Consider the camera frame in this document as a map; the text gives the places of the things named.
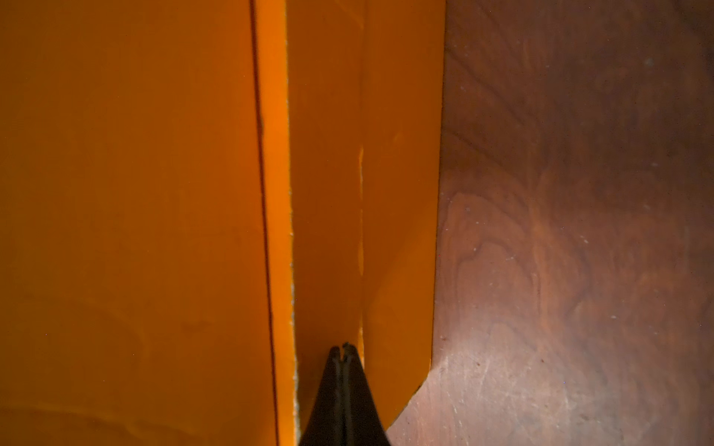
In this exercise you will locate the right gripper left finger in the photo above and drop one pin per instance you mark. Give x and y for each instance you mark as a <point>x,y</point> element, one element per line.
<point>325,426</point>

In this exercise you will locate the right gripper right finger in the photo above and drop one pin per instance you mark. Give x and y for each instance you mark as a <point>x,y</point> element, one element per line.
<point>361,423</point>

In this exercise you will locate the orange shoebox front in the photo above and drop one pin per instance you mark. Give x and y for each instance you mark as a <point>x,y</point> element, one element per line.
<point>146,223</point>

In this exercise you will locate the orange shoebox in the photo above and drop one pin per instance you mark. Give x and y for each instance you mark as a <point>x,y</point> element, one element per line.
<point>146,223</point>
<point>402,99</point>

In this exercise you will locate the orange shoebox rear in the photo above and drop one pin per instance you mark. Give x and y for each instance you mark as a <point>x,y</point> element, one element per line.
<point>402,99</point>

